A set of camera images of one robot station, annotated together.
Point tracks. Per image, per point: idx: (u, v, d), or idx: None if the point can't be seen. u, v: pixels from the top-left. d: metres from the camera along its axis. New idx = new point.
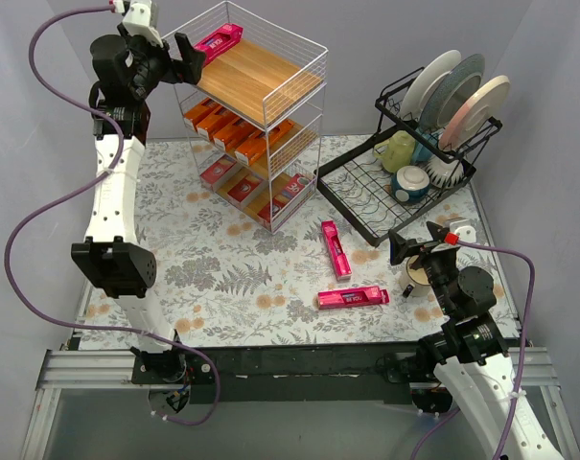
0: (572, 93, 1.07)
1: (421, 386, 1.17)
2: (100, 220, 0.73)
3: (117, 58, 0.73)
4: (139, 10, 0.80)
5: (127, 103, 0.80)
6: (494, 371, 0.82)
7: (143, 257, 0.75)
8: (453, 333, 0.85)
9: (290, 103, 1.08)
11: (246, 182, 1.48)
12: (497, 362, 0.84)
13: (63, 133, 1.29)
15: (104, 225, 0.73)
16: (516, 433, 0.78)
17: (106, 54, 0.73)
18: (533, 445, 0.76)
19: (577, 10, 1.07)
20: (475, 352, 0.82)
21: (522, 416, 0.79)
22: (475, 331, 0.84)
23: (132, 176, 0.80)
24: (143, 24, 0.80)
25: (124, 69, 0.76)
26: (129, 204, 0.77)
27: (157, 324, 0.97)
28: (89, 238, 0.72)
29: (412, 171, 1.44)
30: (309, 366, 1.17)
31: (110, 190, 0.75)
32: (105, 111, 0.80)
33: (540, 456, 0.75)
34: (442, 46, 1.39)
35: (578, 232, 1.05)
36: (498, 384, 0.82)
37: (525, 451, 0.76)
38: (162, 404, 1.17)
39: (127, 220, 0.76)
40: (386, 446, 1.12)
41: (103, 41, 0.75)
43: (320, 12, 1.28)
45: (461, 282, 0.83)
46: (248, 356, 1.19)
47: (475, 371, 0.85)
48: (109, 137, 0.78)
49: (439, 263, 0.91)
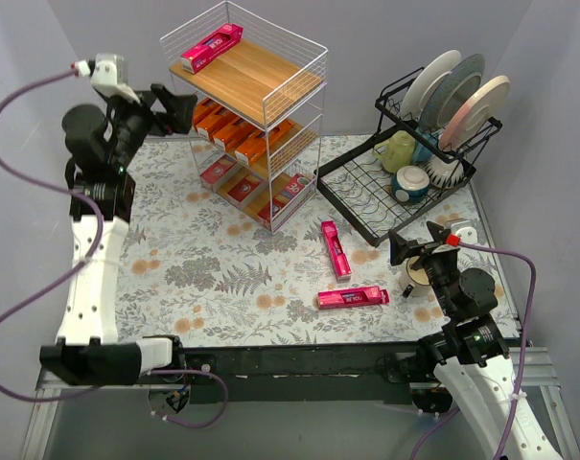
0: (572, 93, 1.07)
1: (420, 386, 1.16)
2: (75, 317, 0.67)
3: (92, 135, 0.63)
4: (104, 67, 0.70)
5: (106, 178, 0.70)
6: (494, 372, 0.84)
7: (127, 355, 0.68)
8: (453, 334, 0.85)
9: (290, 103, 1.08)
11: (246, 182, 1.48)
12: (498, 365, 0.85)
13: (62, 133, 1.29)
15: (79, 324, 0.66)
16: (516, 434, 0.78)
17: (81, 130, 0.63)
18: (532, 446, 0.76)
19: (576, 9, 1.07)
20: (475, 354, 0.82)
21: (522, 418, 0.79)
22: (475, 333, 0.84)
23: (112, 262, 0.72)
24: (111, 83, 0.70)
25: (101, 142, 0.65)
26: (110, 296, 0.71)
27: (150, 361, 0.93)
28: (61, 339, 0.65)
29: (412, 172, 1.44)
30: (308, 366, 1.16)
31: (87, 281, 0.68)
32: (83, 190, 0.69)
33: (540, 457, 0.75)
34: (442, 46, 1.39)
35: (578, 232, 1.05)
36: (498, 386, 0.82)
37: (524, 452, 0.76)
38: (162, 404, 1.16)
39: (105, 316, 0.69)
40: (386, 446, 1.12)
41: (73, 114, 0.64)
43: (320, 12, 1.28)
45: (462, 285, 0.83)
46: (248, 356, 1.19)
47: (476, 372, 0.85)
48: (86, 219, 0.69)
49: (439, 264, 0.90)
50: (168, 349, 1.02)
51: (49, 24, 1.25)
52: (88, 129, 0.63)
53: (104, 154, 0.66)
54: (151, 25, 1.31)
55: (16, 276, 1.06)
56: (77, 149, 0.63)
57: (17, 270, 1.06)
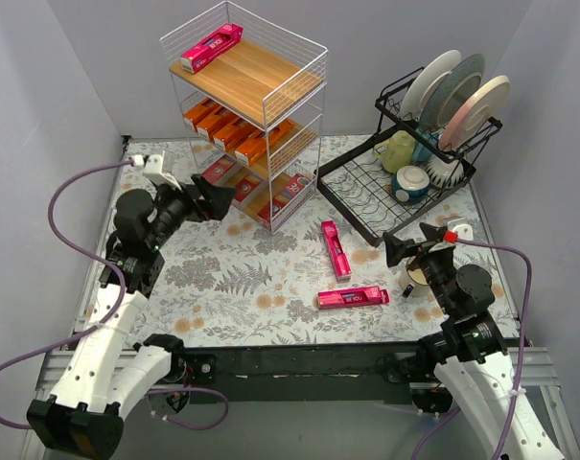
0: (573, 93, 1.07)
1: (420, 386, 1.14)
2: (70, 378, 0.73)
3: (136, 219, 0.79)
4: (154, 160, 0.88)
5: (140, 254, 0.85)
6: (493, 368, 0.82)
7: (106, 429, 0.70)
8: (452, 332, 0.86)
9: (290, 103, 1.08)
11: (246, 182, 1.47)
12: (499, 362, 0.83)
13: (63, 134, 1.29)
15: (73, 384, 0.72)
16: (516, 431, 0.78)
17: (128, 212, 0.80)
18: (533, 443, 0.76)
19: (577, 9, 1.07)
20: (475, 351, 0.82)
21: (522, 414, 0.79)
22: (473, 330, 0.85)
23: (122, 332, 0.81)
24: (155, 172, 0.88)
25: (142, 225, 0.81)
26: (106, 369, 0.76)
27: (147, 384, 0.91)
28: (53, 396, 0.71)
29: (412, 172, 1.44)
30: (308, 366, 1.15)
31: (94, 347, 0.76)
32: (119, 261, 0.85)
33: (540, 454, 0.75)
34: (442, 46, 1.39)
35: (577, 233, 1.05)
36: (498, 382, 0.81)
37: (525, 449, 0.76)
38: (162, 405, 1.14)
39: (100, 383, 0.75)
40: (386, 447, 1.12)
41: (129, 198, 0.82)
43: (320, 12, 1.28)
45: (459, 281, 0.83)
46: (248, 356, 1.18)
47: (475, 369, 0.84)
48: (109, 286, 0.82)
49: (436, 263, 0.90)
50: (166, 362, 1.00)
51: (49, 25, 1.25)
52: (134, 213, 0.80)
53: (143, 235, 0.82)
54: (151, 25, 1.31)
55: (16, 276, 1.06)
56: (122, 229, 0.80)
57: (18, 271, 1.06)
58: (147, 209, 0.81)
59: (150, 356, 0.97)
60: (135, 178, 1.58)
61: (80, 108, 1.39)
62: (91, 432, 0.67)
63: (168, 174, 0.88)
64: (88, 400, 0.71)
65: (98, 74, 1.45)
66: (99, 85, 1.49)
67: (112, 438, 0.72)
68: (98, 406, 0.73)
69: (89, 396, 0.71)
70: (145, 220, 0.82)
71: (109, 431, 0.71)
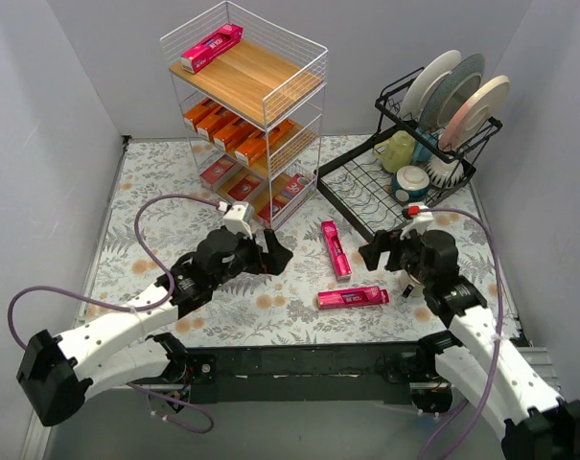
0: (573, 93, 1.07)
1: (420, 386, 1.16)
2: (81, 333, 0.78)
3: (216, 252, 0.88)
4: (237, 208, 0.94)
5: (197, 281, 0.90)
6: (475, 319, 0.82)
7: (69, 401, 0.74)
8: (433, 296, 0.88)
9: (290, 103, 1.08)
11: (246, 182, 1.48)
12: (481, 314, 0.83)
13: (63, 134, 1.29)
15: (79, 340, 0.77)
16: (504, 375, 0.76)
17: (217, 245, 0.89)
18: (523, 383, 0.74)
19: (577, 9, 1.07)
20: (453, 306, 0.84)
21: (507, 356, 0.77)
22: (452, 289, 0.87)
23: (143, 328, 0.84)
24: (238, 218, 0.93)
25: (216, 260, 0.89)
26: (110, 347, 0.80)
27: (127, 379, 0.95)
28: (58, 336, 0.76)
29: (412, 171, 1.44)
30: (309, 366, 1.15)
31: (117, 321, 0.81)
32: (178, 274, 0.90)
33: (533, 394, 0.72)
34: (441, 46, 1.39)
35: (577, 233, 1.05)
36: (480, 332, 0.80)
37: (517, 391, 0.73)
38: (162, 404, 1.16)
39: (96, 356, 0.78)
40: (387, 448, 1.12)
41: (218, 236, 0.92)
43: (320, 12, 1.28)
45: (426, 241, 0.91)
46: (248, 356, 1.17)
47: (456, 325, 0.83)
48: (160, 289, 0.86)
49: (408, 248, 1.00)
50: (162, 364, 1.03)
51: (49, 24, 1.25)
52: (218, 248, 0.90)
53: (212, 266, 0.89)
54: (151, 25, 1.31)
55: (16, 276, 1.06)
56: (201, 253, 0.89)
57: (18, 270, 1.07)
58: (227, 250, 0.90)
59: (150, 353, 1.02)
60: (134, 178, 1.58)
61: (79, 107, 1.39)
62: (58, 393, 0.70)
63: (245, 226, 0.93)
64: (79, 359, 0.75)
65: (98, 73, 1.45)
66: (98, 85, 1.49)
67: (61, 407, 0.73)
68: (81, 372, 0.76)
69: (81, 357, 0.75)
70: (220, 257, 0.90)
71: (69, 402, 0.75)
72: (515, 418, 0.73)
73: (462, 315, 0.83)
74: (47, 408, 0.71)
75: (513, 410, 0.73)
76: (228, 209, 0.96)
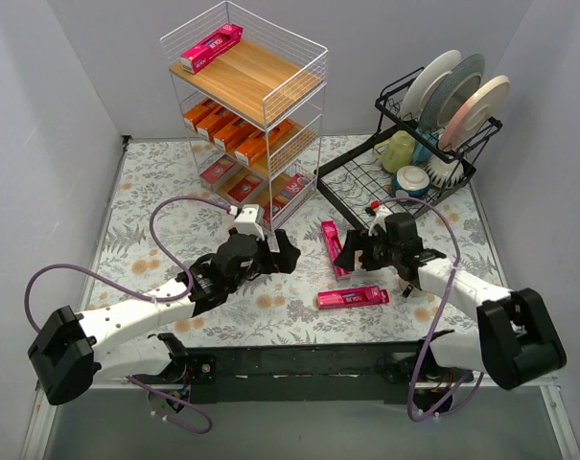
0: (573, 93, 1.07)
1: (421, 386, 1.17)
2: (102, 314, 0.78)
3: (234, 257, 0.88)
4: (248, 211, 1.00)
5: (215, 281, 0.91)
6: (436, 264, 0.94)
7: (78, 384, 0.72)
8: (405, 265, 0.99)
9: (290, 103, 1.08)
11: (246, 182, 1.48)
12: (440, 263, 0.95)
13: (63, 134, 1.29)
15: (100, 321, 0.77)
16: (462, 288, 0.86)
17: (240, 249, 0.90)
18: (478, 287, 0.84)
19: (577, 9, 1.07)
20: (416, 264, 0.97)
21: (463, 277, 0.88)
22: (417, 255, 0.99)
23: (160, 317, 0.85)
24: (250, 220, 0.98)
25: (234, 264, 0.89)
26: (127, 333, 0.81)
27: (132, 370, 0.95)
28: (81, 315, 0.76)
29: (412, 172, 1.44)
30: (309, 366, 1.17)
31: (137, 308, 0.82)
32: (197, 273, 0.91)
33: (487, 291, 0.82)
34: (442, 46, 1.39)
35: (578, 233, 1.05)
36: (439, 269, 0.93)
37: (474, 295, 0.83)
38: (162, 404, 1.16)
39: (114, 338, 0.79)
40: (387, 448, 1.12)
41: (240, 241, 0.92)
43: (320, 12, 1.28)
45: (388, 218, 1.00)
46: (248, 356, 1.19)
47: (421, 275, 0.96)
48: (180, 285, 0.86)
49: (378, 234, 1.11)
50: (163, 362, 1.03)
51: (49, 24, 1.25)
52: (236, 253, 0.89)
53: (230, 271, 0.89)
54: (151, 25, 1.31)
55: (16, 275, 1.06)
56: (221, 256, 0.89)
57: (17, 270, 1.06)
58: (245, 256, 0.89)
59: (154, 350, 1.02)
60: (134, 178, 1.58)
61: (79, 107, 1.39)
62: (73, 371, 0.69)
63: (258, 227, 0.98)
64: (98, 340, 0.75)
65: (98, 73, 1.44)
66: (99, 85, 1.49)
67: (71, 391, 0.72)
68: (96, 353, 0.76)
69: (102, 337, 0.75)
70: (240, 262, 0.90)
71: (76, 386, 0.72)
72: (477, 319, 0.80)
73: (425, 265, 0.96)
74: (57, 386, 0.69)
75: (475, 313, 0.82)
76: (238, 213, 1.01)
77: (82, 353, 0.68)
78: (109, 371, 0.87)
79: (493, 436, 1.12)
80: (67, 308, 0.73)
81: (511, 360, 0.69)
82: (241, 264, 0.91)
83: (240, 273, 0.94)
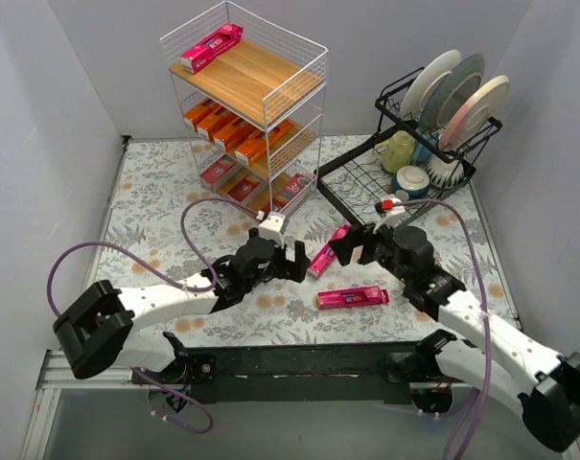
0: (573, 93, 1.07)
1: (420, 386, 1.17)
2: (138, 292, 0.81)
3: (253, 259, 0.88)
4: (274, 219, 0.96)
5: (233, 281, 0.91)
6: (460, 304, 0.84)
7: (106, 356, 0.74)
8: (415, 293, 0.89)
9: (290, 103, 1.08)
11: (246, 182, 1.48)
12: (462, 298, 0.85)
13: (63, 133, 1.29)
15: (136, 297, 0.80)
16: (503, 349, 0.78)
17: (259, 251, 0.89)
18: (522, 352, 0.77)
19: (577, 10, 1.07)
20: (435, 298, 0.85)
21: (499, 330, 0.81)
22: (431, 283, 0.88)
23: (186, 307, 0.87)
24: (274, 229, 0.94)
25: (252, 265, 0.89)
26: (158, 314, 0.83)
27: (140, 361, 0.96)
28: (119, 290, 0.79)
29: (412, 171, 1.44)
30: (309, 366, 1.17)
31: (169, 290, 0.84)
32: (220, 272, 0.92)
33: (533, 359, 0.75)
34: (441, 46, 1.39)
35: (577, 233, 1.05)
36: (468, 315, 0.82)
37: (518, 361, 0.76)
38: (162, 404, 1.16)
39: (146, 317, 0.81)
40: (386, 447, 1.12)
41: (258, 242, 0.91)
43: (320, 12, 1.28)
45: (400, 243, 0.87)
46: (248, 356, 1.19)
47: (442, 313, 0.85)
48: (204, 278, 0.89)
49: (381, 241, 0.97)
50: (166, 360, 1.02)
51: (50, 24, 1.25)
52: (254, 255, 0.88)
53: (247, 272, 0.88)
54: (151, 25, 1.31)
55: (17, 276, 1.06)
56: (240, 257, 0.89)
57: (18, 271, 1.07)
58: (263, 258, 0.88)
59: (163, 344, 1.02)
60: (134, 178, 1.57)
61: (80, 108, 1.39)
62: (109, 341, 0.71)
63: (282, 236, 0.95)
64: (135, 314, 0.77)
65: (98, 73, 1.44)
66: (99, 85, 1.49)
67: (97, 363, 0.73)
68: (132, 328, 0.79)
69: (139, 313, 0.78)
70: (258, 263, 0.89)
71: (104, 359, 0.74)
72: (526, 387, 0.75)
73: (446, 303, 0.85)
74: (88, 356, 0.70)
75: (522, 379, 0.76)
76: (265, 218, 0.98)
77: (122, 325, 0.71)
78: (128, 353, 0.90)
79: (492, 436, 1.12)
80: (104, 282, 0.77)
81: (558, 432, 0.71)
82: (259, 265, 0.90)
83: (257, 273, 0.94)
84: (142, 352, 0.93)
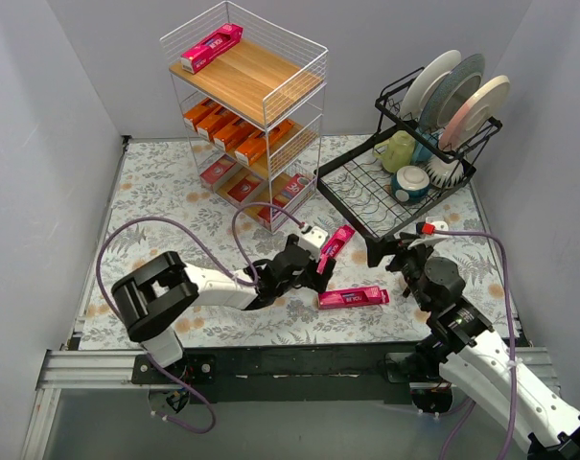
0: (573, 93, 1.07)
1: (420, 386, 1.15)
2: (199, 270, 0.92)
3: (290, 264, 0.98)
4: (317, 234, 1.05)
5: (267, 283, 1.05)
6: (487, 347, 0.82)
7: (163, 322, 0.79)
8: (438, 325, 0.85)
9: (290, 103, 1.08)
11: (246, 182, 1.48)
12: (491, 338, 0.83)
13: (63, 133, 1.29)
15: (197, 274, 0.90)
16: (527, 402, 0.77)
17: (296, 258, 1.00)
18: (547, 408, 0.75)
19: (577, 9, 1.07)
20: (462, 337, 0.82)
21: (526, 381, 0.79)
22: (456, 317, 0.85)
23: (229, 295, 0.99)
24: (316, 244, 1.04)
25: (287, 272, 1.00)
26: (209, 293, 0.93)
27: (155, 350, 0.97)
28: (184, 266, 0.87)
29: (412, 171, 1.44)
30: (308, 366, 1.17)
31: (223, 277, 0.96)
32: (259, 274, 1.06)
33: (557, 418, 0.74)
34: (441, 46, 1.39)
35: (577, 233, 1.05)
36: (495, 360, 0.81)
37: (542, 418, 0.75)
38: (162, 404, 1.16)
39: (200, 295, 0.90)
40: (385, 447, 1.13)
41: (294, 250, 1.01)
43: (320, 12, 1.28)
45: (429, 274, 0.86)
46: (248, 356, 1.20)
47: (469, 355, 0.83)
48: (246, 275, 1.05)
49: (412, 259, 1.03)
50: (175, 355, 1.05)
51: (49, 24, 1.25)
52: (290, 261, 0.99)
53: (281, 277, 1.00)
54: (151, 25, 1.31)
55: (16, 276, 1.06)
56: (276, 263, 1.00)
57: (17, 271, 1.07)
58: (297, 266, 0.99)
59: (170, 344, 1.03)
60: (134, 178, 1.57)
61: (80, 108, 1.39)
62: (177, 305, 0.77)
63: (319, 251, 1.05)
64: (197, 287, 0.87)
65: (98, 73, 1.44)
66: (99, 85, 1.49)
67: (150, 328, 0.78)
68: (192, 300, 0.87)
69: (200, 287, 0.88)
70: (291, 270, 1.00)
71: (159, 324, 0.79)
72: (545, 442, 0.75)
73: (474, 345, 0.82)
74: (153, 315, 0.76)
75: (542, 434, 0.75)
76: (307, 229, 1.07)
77: (188, 292, 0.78)
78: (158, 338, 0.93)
79: (492, 436, 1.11)
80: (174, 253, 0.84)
81: None
82: (291, 273, 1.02)
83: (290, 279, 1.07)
84: (168, 338, 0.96)
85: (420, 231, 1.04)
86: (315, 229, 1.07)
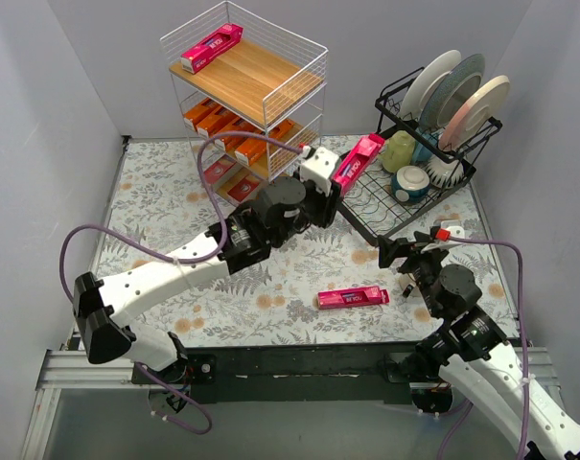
0: (573, 93, 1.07)
1: (421, 386, 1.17)
2: (122, 279, 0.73)
3: (276, 203, 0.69)
4: (324, 161, 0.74)
5: (255, 233, 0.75)
6: (500, 361, 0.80)
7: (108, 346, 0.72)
8: None
9: (290, 103, 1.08)
11: (246, 182, 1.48)
12: (502, 353, 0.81)
13: (62, 131, 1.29)
15: (121, 288, 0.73)
16: (538, 419, 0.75)
17: (279, 194, 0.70)
18: (556, 426, 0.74)
19: (577, 10, 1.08)
20: (478, 350, 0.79)
21: (538, 400, 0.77)
22: (471, 327, 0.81)
23: (188, 279, 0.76)
24: (322, 175, 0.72)
25: (274, 215, 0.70)
26: (151, 297, 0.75)
27: (145, 356, 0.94)
28: (102, 282, 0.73)
29: (412, 171, 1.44)
30: (308, 366, 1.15)
31: (158, 269, 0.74)
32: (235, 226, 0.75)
33: (566, 436, 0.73)
34: (441, 46, 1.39)
35: (578, 232, 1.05)
36: (507, 375, 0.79)
37: (550, 436, 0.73)
38: (162, 404, 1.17)
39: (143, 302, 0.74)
40: (386, 447, 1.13)
41: (283, 182, 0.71)
43: (320, 12, 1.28)
45: (444, 283, 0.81)
46: (248, 355, 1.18)
47: (482, 368, 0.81)
48: (210, 241, 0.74)
49: (426, 263, 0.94)
50: (167, 358, 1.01)
51: (49, 23, 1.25)
52: (278, 197, 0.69)
53: (267, 222, 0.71)
54: (151, 24, 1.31)
55: (17, 275, 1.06)
56: (260, 203, 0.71)
57: (18, 270, 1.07)
58: (290, 205, 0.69)
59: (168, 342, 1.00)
60: (134, 178, 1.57)
61: (79, 108, 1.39)
62: (99, 337, 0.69)
63: (326, 183, 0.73)
64: (116, 309, 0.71)
65: (98, 72, 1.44)
66: (98, 84, 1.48)
67: (107, 352, 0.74)
68: (129, 316, 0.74)
69: (119, 308, 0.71)
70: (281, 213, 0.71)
71: (110, 346, 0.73)
72: (548, 455, 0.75)
73: (488, 358, 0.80)
74: (88, 350, 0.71)
75: (547, 449, 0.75)
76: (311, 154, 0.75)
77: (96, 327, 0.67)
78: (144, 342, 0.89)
79: (493, 437, 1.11)
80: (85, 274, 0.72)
81: None
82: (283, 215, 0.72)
83: (288, 226, 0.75)
84: (148, 347, 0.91)
85: (432, 238, 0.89)
86: (320, 152, 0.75)
